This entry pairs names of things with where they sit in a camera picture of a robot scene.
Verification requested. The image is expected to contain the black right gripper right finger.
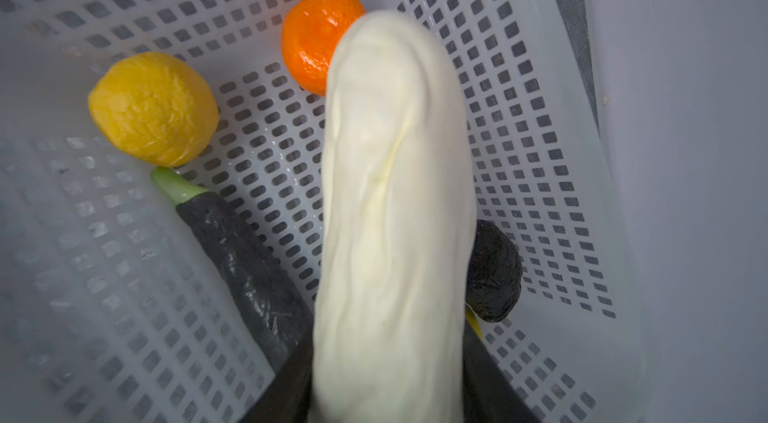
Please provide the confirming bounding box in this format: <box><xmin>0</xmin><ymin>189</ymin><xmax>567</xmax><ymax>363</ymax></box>
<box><xmin>462</xmin><ymin>323</ymin><xmax>539</xmax><ymax>423</ymax></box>

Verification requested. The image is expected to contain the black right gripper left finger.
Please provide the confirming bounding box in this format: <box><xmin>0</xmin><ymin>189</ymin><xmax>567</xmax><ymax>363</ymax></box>
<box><xmin>239</xmin><ymin>332</ymin><xmax>313</xmax><ymax>423</ymax></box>

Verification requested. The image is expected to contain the black toy avocado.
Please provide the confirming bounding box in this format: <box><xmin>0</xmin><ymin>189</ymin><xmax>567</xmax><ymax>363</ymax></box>
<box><xmin>466</xmin><ymin>220</ymin><xmax>523</xmax><ymax>323</ymax></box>

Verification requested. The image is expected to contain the white toy cucumber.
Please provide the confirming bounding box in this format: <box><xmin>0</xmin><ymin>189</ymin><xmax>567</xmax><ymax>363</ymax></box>
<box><xmin>310</xmin><ymin>11</ymin><xmax>476</xmax><ymax>422</ymax></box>

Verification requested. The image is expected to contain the white perforated plastic basket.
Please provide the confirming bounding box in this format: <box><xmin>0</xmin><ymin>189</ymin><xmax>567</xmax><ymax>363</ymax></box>
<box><xmin>1</xmin><ymin>0</ymin><xmax>651</xmax><ymax>422</ymax></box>

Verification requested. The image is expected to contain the orange toy carrot piece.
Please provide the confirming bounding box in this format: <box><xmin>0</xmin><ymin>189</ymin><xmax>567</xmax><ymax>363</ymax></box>
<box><xmin>281</xmin><ymin>0</ymin><xmax>366</xmax><ymax>96</ymax></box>

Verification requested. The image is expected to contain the yellow toy corn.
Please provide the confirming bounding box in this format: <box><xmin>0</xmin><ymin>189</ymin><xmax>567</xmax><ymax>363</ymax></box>
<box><xmin>465</xmin><ymin>306</ymin><xmax>483</xmax><ymax>340</ymax></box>

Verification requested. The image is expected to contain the dark toy eggplant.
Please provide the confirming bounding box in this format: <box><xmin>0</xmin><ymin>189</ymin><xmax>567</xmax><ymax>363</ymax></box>
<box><xmin>151</xmin><ymin>167</ymin><xmax>311</xmax><ymax>372</ymax></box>

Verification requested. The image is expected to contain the yellow toy lemon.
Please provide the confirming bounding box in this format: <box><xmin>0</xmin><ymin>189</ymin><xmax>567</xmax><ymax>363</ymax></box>
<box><xmin>88</xmin><ymin>52</ymin><xmax>219</xmax><ymax>167</ymax></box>

